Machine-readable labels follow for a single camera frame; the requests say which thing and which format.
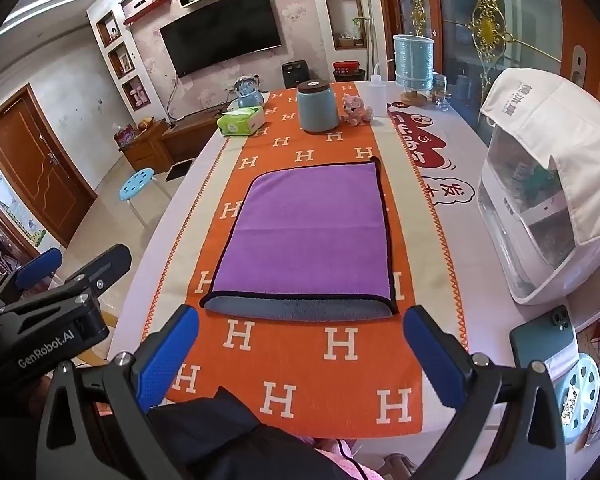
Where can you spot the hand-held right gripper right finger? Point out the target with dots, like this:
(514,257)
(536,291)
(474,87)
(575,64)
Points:
(432,360)

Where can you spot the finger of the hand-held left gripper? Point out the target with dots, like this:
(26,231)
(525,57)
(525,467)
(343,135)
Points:
(37,267)
(102,267)

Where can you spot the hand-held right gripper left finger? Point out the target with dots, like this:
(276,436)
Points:
(171,352)

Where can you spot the purple towel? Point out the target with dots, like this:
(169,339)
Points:
(305,230)

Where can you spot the blue round stool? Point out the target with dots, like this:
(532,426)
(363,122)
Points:
(139,182)

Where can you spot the brown wooden door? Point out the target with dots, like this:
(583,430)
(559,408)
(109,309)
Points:
(35,175)

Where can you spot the dark clothing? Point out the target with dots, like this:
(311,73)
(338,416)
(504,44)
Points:
(220,435)

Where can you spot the white printed tablecloth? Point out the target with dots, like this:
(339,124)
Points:
(187,210)

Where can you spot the dark green smartphone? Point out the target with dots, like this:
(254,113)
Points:
(542,345)

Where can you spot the orange printed table runner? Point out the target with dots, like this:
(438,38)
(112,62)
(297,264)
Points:
(290,360)

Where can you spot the wooden television cabinet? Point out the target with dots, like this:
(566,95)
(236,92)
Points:
(155,147)

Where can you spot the pink snack bag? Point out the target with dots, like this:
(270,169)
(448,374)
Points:
(126,136)

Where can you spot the pink cloth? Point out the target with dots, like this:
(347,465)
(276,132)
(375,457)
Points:
(340,462)

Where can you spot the white countertop appliance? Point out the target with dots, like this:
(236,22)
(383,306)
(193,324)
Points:
(517,240)

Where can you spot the green tissue pack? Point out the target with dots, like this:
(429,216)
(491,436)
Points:
(240,121)

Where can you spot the blue toy robot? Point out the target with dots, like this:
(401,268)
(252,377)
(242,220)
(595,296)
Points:
(246,91)

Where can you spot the pink plush toy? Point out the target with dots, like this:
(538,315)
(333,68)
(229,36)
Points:
(356,109)

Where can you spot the blue jar with dark lid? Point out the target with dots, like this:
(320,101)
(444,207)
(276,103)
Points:
(318,110)

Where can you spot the small glass jar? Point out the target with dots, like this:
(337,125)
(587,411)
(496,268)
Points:
(441,92)

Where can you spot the white squeeze bottle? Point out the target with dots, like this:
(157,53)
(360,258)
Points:
(377,97)

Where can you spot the white cloth cover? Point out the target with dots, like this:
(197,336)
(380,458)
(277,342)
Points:
(575,130)

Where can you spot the black heater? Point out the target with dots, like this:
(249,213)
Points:
(295,75)

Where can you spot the blue cylinder on wooden stand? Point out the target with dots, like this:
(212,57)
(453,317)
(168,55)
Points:
(414,62)

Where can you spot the gold door ornament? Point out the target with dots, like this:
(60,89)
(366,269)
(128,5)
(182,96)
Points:
(490,25)

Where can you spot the wall poster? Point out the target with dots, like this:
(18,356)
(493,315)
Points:
(15,210)

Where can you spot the red wall shelf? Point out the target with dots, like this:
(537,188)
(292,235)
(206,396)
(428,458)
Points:
(147,10)

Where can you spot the black wall television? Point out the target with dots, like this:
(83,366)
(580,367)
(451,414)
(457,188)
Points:
(220,32)

